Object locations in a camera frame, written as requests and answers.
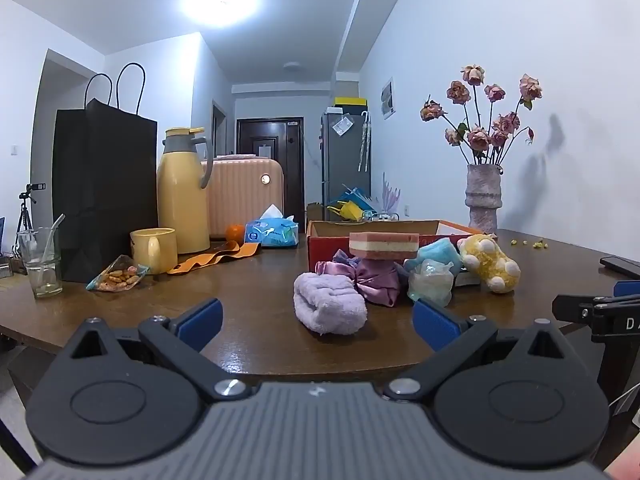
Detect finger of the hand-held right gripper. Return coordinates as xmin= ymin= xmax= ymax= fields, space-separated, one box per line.
xmin=552 ymin=294 xmax=597 ymax=326
xmin=593 ymin=280 xmax=640 ymax=306

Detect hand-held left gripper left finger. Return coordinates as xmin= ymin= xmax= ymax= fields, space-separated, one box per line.
xmin=69 ymin=298 xmax=252 ymax=402

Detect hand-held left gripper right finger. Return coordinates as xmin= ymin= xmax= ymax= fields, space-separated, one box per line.
xmin=383 ymin=298 xmax=572 ymax=403

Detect clear plastic bag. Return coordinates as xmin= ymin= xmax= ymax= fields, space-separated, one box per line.
xmin=407 ymin=258 xmax=455 ymax=307

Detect light blue fluffy cloth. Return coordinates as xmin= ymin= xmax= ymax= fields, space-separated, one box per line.
xmin=404 ymin=238 xmax=463 ymax=273

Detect mauve satin bow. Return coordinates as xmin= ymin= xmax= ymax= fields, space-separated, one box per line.
xmin=315 ymin=249 xmax=408 ymax=307

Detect yellow plush toy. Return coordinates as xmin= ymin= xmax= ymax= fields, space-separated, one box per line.
xmin=457 ymin=234 xmax=522 ymax=293

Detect pink layered sponge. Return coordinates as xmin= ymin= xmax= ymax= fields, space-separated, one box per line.
xmin=348 ymin=232 xmax=420 ymax=261

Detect lavender towel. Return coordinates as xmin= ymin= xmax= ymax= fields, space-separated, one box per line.
xmin=293 ymin=272 xmax=369 ymax=336

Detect red cardboard box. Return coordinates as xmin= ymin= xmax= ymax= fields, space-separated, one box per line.
xmin=306 ymin=219 xmax=501 ymax=272

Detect black phone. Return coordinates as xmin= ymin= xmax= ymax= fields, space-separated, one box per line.
xmin=599 ymin=256 xmax=640 ymax=277

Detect yellow mug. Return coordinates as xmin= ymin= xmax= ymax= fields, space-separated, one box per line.
xmin=130 ymin=228 xmax=178 ymax=275

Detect clear snack packet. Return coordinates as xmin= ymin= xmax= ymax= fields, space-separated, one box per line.
xmin=85 ymin=255 xmax=151 ymax=292

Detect blue tissue pack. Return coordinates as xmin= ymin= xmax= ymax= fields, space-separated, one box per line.
xmin=244 ymin=204 xmax=300 ymax=249

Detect yellow thermos jug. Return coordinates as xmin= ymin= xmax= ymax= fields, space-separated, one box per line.
xmin=156 ymin=127 xmax=211 ymax=255

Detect grey ribbed vase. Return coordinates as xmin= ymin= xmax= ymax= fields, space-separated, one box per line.
xmin=465 ymin=164 xmax=503 ymax=235

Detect purple feather decoration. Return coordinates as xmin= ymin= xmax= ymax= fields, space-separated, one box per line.
xmin=381 ymin=172 xmax=402 ymax=216

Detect pink suitcase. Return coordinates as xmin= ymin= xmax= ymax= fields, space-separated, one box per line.
xmin=201 ymin=156 xmax=286 ymax=240

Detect blue and yellow bags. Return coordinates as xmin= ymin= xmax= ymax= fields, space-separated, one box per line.
xmin=325 ymin=186 xmax=378 ymax=222

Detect black paper bag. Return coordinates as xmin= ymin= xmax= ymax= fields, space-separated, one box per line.
xmin=51 ymin=62 xmax=160 ymax=283

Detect clear drinking glass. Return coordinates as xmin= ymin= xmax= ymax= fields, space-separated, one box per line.
xmin=16 ymin=227 xmax=63 ymax=298

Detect clear straw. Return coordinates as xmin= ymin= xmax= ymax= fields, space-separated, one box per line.
xmin=42 ymin=213 xmax=66 ymax=263

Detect grey refrigerator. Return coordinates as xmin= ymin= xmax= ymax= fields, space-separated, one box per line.
xmin=321 ymin=110 xmax=372 ymax=221

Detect dried pink roses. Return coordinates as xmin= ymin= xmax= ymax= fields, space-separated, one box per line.
xmin=420 ymin=65 xmax=543 ymax=166

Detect hanging umbrella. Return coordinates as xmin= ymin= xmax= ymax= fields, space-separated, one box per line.
xmin=358 ymin=111 xmax=372 ymax=173

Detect dark wooden door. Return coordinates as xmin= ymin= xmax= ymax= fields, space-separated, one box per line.
xmin=236 ymin=117 xmax=305 ymax=218

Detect round ceiling light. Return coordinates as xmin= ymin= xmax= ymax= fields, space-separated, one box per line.
xmin=180 ymin=0 xmax=261 ymax=28

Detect orange strap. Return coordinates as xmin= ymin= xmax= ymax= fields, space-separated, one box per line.
xmin=166 ymin=241 xmax=262 ymax=276

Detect camera tripod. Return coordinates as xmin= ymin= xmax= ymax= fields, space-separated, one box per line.
xmin=12 ymin=182 xmax=47 ymax=261

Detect wall picture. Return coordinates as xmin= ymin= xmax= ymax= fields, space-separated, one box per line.
xmin=380 ymin=77 xmax=396 ymax=120

